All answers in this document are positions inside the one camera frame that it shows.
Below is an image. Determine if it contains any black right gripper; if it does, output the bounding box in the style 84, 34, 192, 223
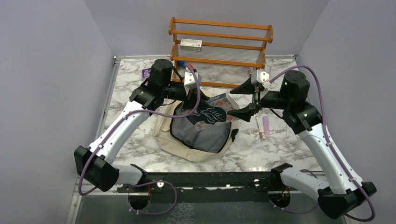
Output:
227, 73, 292, 122

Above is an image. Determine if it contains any Little Women book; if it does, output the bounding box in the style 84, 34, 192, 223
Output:
186, 93, 240, 130

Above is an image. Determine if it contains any cream canvas backpack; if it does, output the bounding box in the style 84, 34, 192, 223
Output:
153, 90, 239, 162

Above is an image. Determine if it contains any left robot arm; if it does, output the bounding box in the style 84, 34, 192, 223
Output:
74, 59, 201, 196

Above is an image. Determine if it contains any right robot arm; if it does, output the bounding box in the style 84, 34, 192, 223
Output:
228, 69, 377, 219

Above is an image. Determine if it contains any pink highlighter pen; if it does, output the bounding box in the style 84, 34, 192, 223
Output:
262, 115, 270, 138

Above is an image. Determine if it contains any red white small box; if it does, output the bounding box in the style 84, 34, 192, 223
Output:
249, 67, 257, 76

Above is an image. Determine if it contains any white pen brown cap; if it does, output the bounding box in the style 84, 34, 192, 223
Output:
255, 116, 263, 139

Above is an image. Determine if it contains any orange wooden shelf rack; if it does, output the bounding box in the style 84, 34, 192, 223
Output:
168, 17, 274, 69

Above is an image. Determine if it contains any grey green small box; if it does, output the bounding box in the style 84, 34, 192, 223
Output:
180, 39, 202, 52

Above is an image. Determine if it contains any purple Griffiths Denton book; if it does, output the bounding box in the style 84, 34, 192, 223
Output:
142, 68, 151, 80

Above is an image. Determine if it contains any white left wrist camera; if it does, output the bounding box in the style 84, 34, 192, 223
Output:
184, 71, 202, 95

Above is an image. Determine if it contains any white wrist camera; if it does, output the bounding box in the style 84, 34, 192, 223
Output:
184, 71, 202, 95
250, 69, 272, 91

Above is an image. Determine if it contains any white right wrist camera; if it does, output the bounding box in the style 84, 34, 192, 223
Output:
250, 69, 272, 91

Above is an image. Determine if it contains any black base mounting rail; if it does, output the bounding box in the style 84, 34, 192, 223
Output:
117, 163, 292, 203

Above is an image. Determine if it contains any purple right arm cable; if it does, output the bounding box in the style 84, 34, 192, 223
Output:
267, 65, 376, 223

